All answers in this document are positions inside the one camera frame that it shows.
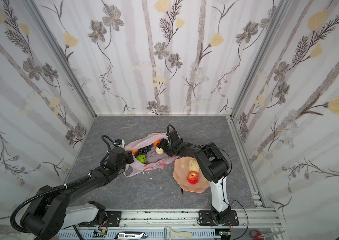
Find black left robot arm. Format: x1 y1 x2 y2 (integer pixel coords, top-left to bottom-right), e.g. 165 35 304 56
10 143 134 240

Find red handled scissors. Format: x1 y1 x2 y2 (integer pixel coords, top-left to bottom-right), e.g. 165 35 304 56
250 230 284 240

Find green fake fruit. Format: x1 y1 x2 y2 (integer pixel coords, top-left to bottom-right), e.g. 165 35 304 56
136 155 147 165

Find black grape bunch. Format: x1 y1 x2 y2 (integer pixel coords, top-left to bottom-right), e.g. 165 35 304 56
134 145 153 157

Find red fake apple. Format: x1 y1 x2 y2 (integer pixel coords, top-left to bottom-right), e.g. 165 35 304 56
187 171 199 185

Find white utility knife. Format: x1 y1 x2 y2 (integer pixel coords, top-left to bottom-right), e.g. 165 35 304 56
114 232 148 240

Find beige fake bun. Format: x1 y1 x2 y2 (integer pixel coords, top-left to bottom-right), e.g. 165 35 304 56
188 159 200 173
156 147 164 155

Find orange fake tangerine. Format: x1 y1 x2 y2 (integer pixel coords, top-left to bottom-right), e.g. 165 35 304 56
153 140 161 147

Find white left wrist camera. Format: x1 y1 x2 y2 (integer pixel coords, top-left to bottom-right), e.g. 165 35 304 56
114 139 125 148

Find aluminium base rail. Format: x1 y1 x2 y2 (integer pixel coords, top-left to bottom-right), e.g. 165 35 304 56
55 209 287 240

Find pink plastic bag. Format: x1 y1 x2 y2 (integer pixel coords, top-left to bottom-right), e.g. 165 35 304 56
124 133 178 178

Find cream handled peeler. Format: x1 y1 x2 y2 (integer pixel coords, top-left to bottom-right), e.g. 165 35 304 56
164 227 193 240

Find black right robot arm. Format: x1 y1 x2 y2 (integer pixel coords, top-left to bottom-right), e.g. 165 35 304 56
157 124 239 226

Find peach plastic bowl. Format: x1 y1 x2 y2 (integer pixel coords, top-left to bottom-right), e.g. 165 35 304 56
172 157 210 193

